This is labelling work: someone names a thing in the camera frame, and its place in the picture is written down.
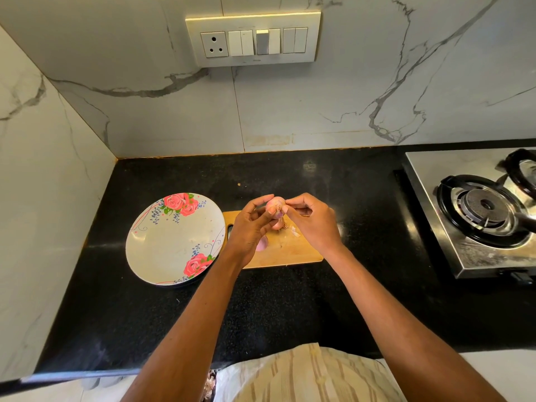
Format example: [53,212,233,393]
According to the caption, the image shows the person's right hand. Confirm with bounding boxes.
[283,192,345,261]

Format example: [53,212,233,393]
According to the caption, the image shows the person's left hand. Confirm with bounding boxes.
[225,194,288,270]

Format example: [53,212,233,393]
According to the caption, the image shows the person's left forearm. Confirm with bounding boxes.
[121,252,251,402]

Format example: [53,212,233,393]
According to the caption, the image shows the person's right forearm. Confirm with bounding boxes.
[320,245,508,402]

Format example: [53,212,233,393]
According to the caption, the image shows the wooden cutting board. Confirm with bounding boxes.
[219,210,324,270]

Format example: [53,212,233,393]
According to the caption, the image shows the black stone countertop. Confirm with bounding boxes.
[33,140,536,377]

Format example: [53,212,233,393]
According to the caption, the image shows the white floral plate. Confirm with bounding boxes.
[126,192,226,286]

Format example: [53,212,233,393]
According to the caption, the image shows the stainless steel gas stove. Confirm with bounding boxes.
[402,146,536,280]

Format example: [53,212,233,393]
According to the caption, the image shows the beige striped garment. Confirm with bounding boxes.
[213,343,409,402]

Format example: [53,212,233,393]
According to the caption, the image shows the black stove burner grate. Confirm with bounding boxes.
[501,148,536,198]
[435,174,536,250]

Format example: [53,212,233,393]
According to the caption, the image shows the white wall switch panel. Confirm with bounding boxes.
[185,11,322,68]

